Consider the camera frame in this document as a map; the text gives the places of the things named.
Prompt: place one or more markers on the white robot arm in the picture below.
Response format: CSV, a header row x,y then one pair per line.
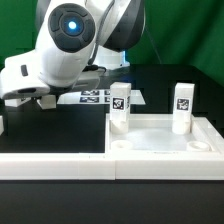
x,y
69,35

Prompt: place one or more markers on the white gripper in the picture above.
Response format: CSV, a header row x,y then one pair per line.
x,y
20,78

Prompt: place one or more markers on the white square table top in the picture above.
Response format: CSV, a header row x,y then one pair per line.
x,y
152,133

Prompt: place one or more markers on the white left fence piece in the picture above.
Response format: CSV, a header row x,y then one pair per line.
x,y
1,125

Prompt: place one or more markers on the white marker base plate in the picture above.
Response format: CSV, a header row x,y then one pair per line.
x,y
98,96

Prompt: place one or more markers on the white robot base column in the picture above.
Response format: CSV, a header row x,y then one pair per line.
x,y
111,59

